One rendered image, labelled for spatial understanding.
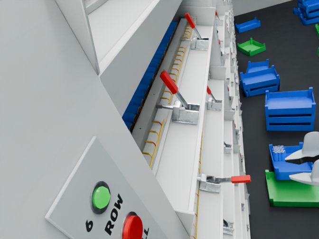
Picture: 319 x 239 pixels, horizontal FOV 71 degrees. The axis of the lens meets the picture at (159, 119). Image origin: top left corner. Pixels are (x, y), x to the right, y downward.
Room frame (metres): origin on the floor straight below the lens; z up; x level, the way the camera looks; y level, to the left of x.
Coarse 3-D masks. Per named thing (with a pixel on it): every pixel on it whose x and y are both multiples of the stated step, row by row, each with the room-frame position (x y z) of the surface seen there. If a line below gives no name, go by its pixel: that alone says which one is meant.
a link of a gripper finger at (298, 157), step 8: (312, 136) 0.23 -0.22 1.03; (304, 144) 0.23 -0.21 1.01; (312, 144) 0.22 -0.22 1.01; (296, 152) 0.24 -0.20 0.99; (304, 152) 0.23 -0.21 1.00; (312, 152) 0.22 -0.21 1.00; (288, 160) 0.23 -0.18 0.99; (296, 160) 0.23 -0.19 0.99; (304, 160) 0.22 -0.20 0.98; (312, 160) 0.21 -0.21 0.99
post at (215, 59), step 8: (184, 0) 0.68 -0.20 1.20; (192, 0) 0.67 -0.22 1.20; (200, 0) 0.66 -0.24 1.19; (208, 0) 0.65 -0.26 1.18; (216, 40) 0.66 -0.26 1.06; (216, 48) 0.65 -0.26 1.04; (216, 56) 0.66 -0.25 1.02; (216, 64) 0.66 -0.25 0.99; (224, 80) 0.66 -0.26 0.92; (224, 88) 0.66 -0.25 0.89; (224, 96) 0.66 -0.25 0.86; (224, 104) 0.66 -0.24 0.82; (232, 120) 0.66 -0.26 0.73; (232, 128) 0.65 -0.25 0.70; (240, 160) 0.68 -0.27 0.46; (240, 168) 0.65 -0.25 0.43; (248, 200) 0.69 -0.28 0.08; (248, 208) 0.65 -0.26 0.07
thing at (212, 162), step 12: (216, 72) 0.66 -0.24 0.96; (216, 84) 0.63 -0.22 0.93; (216, 96) 0.57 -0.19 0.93; (216, 120) 0.47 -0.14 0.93; (204, 132) 0.43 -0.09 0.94; (216, 132) 0.43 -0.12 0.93; (204, 144) 0.40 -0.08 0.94; (216, 144) 0.39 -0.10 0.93; (204, 156) 0.36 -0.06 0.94; (216, 156) 0.35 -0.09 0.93; (204, 168) 0.33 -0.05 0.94; (216, 168) 0.32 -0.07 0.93; (204, 192) 0.28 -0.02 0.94; (204, 204) 0.25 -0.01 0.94; (216, 204) 0.24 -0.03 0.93; (204, 216) 0.23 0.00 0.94; (216, 216) 0.22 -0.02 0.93; (204, 228) 0.21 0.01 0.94; (216, 228) 0.20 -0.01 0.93
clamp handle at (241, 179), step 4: (232, 176) 0.27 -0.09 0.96; (236, 176) 0.26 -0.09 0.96; (240, 176) 0.26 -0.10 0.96; (244, 176) 0.26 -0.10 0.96; (248, 176) 0.25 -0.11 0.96; (212, 180) 0.28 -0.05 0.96; (216, 180) 0.28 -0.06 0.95; (220, 180) 0.27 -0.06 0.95; (224, 180) 0.27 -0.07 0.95; (228, 180) 0.27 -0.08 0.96; (232, 180) 0.26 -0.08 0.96; (236, 180) 0.26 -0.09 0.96; (240, 180) 0.25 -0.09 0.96; (244, 180) 0.25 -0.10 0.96; (248, 180) 0.25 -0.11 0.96
